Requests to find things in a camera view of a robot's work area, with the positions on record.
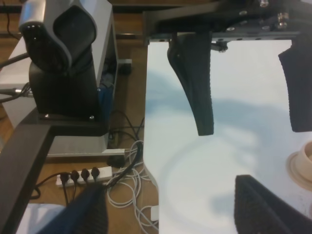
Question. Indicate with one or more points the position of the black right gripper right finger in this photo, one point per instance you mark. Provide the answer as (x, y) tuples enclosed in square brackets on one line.
[(259, 211)]

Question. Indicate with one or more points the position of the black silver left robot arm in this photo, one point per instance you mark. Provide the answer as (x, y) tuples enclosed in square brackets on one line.
[(58, 35)]

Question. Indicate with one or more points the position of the beige right teacup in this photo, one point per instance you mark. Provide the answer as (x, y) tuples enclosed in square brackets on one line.
[(305, 161)]

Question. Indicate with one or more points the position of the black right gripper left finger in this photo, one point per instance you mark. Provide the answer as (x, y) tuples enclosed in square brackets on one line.
[(87, 214)]

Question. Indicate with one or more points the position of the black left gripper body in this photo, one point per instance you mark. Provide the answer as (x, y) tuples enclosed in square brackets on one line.
[(234, 20)]

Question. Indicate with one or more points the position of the beige right cup saucer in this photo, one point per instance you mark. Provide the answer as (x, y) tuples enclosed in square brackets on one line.
[(293, 171)]

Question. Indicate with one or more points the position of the black frame beam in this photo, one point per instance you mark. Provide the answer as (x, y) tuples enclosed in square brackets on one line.
[(21, 161)]

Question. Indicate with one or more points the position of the white power adapter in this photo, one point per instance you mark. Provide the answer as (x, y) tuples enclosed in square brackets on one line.
[(154, 213)]

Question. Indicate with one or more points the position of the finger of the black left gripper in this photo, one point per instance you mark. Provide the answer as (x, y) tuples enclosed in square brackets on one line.
[(190, 57), (297, 66)]

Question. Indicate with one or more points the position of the grey equipment cabinet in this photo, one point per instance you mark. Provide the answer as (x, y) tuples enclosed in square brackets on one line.
[(104, 50)]

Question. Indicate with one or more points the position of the white power strip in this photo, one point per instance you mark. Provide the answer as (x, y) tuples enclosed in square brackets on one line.
[(92, 175)]

